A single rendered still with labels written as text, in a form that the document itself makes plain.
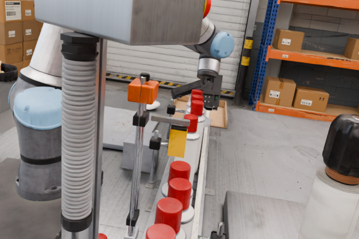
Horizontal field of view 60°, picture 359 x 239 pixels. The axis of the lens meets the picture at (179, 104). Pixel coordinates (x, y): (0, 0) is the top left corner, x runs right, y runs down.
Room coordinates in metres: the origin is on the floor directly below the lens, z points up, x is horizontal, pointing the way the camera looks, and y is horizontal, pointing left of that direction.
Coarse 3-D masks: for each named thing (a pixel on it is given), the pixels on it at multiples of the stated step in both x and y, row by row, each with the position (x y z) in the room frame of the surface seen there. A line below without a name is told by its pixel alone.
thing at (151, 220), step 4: (188, 100) 1.19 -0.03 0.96; (184, 112) 1.05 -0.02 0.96; (172, 156) 0.70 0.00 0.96; (168, 160) 0.68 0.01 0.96; (172, 160) 0.68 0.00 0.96; (168, 164) 0.66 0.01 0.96; (168, 168) 0.64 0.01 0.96; (164, 172) 0.62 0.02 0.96; (168, 172) 0.62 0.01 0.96; (164, 176) 0.60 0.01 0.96; (168, 176) 0.61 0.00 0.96; (164, 180) 0.59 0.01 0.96; (160, 184) 0.57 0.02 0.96; (160, 188) 0.55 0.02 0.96; (160, 192) 0.54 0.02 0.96; (156, 196) 0.52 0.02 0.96; (160, 196) 0.53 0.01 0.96; (156, 200) 0.51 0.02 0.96; (156, 204) 0.50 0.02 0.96; (152, 208) 0.49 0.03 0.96; (152, 212) 0.47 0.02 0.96; (152, 216) 0.46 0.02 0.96; (148, 220) 0.45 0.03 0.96; (152, 220) 0.45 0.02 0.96; (148, 224) 0.44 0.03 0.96; (144, 232) 0.42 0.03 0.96; (144, 236) 0.41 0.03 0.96
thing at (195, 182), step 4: (200, 152) 0.91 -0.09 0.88; (200, 156) 0.88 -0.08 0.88; (196, 176) 0.76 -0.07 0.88; (196, 180) 0.74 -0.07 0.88; (196, 184) 0.72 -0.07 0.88; (192, 188) 0.70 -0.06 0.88; (196, 188) 0.70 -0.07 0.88; (196, 192) 0.68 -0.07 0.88; (192, 200) 0.65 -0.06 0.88; (192, 204) 0.63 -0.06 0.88
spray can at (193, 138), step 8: (192, 120) 0.65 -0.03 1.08; (192, 128) 0.65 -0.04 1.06; (192, 136) 0.65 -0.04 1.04; (192, 144) 0.64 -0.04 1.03; (192, 152) 0.65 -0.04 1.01; (176, 160) 0.65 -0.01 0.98; (184, 160) 0.64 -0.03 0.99; (192, 160) 0.65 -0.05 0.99; (192, 168) 0.65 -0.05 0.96; (192, 176) 0.65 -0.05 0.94; (192, 184) 0.66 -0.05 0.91
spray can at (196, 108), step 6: (192, 102) 0.78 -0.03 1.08; (198, 102) 0.78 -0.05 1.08; (192, 108) 0.77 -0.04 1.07; (198, 108) 0.77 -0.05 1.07; (198, 114) 0.77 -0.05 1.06; (198, 120) 0.76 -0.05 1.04; (204, 120) 0.77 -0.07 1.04; (198, 126) 0.76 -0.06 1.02; (198, 132) 0.76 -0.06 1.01; (198, 150) 0.77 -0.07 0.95; (198, 156) 0.77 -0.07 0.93; (198, 162) 0.78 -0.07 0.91
